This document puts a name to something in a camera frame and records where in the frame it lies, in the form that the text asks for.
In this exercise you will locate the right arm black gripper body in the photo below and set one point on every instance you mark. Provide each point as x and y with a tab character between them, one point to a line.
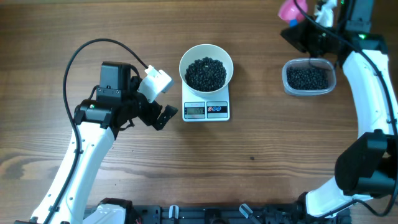
318	37

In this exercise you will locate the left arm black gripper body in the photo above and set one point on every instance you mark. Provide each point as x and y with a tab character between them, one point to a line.
139	107

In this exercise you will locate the pink scoop blue handle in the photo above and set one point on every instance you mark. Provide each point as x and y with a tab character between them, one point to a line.
290	13

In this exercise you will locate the pile of black beans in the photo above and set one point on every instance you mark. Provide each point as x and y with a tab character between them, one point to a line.
205	75

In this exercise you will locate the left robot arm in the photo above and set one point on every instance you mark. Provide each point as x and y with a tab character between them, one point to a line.
110	109

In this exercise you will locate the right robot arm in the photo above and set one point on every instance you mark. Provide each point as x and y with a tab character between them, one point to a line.
368	168

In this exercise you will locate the white digital kitchen scale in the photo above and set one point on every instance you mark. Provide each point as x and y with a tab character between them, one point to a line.
209	107

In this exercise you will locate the white bowl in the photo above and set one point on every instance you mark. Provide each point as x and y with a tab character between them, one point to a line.
202	51

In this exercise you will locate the clear plastic container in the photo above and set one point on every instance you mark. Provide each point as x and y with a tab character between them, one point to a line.
308	77

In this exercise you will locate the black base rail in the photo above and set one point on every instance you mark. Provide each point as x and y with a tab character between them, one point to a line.
269	214

